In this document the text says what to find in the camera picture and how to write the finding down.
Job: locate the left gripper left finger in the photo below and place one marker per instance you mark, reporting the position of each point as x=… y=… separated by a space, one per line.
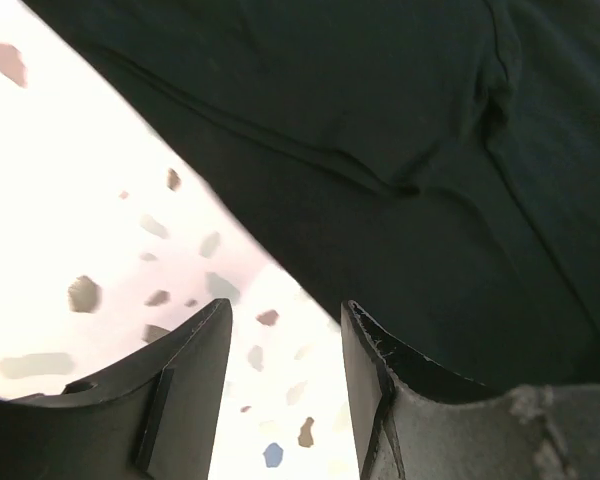
x=151 y=415

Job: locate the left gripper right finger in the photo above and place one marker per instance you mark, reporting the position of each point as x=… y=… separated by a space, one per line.
x=414 y=419

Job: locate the black t shirt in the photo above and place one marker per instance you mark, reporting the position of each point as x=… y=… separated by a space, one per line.
x=436 y=161

